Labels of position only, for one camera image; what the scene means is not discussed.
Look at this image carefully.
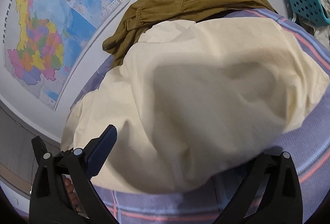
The grey wooden panel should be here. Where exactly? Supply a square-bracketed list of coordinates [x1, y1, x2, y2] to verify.
[0, 105, 62, 190]

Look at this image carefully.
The purple plaid bed sheet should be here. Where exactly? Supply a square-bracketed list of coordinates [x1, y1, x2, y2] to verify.
[70, 9, 330, 224]

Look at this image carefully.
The colourful wall map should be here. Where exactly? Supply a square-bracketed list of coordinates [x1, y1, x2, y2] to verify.
[2, 0, 127, 111]

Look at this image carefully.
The person's left hand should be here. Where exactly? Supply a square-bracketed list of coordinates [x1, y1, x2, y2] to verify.
[64, 177, 81, 214]

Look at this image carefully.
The cream garment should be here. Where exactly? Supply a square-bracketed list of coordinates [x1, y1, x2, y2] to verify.
[60, 19, 329, 192]

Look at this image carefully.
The teal perforated plastic basket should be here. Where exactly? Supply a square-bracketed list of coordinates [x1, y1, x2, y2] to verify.
[278, 0, 330, 27]

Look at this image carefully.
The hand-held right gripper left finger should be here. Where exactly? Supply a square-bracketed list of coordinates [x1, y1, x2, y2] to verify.
[29, 124, 119, 224]

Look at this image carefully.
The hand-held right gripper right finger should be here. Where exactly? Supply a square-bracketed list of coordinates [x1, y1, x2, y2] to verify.
[214, 151, 304, 224]

